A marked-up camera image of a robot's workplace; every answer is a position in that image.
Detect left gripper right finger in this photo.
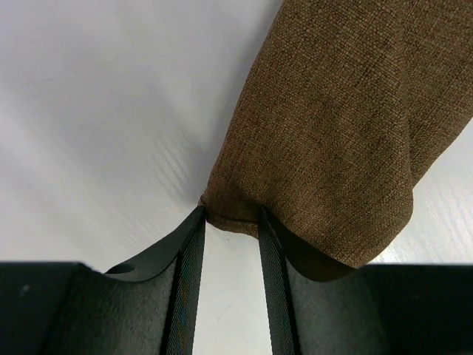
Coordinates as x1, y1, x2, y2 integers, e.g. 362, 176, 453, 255
258, 209, 472, 354

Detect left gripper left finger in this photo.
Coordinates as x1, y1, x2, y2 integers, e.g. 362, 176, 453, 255
1, 207, 205, 354

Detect brown cloth napkin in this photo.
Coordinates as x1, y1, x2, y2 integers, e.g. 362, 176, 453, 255
200, 1, 472, 281

